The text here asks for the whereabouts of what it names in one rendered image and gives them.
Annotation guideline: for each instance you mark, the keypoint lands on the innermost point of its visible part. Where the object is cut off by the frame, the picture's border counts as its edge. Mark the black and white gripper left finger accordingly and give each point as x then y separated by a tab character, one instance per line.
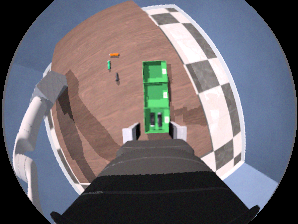
131	133

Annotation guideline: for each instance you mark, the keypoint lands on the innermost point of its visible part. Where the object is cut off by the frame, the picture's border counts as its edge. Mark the green open-top bin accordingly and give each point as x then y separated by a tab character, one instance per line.
156	94

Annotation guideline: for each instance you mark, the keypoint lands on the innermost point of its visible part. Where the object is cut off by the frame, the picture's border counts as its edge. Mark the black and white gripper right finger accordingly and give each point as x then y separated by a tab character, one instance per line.
177	132

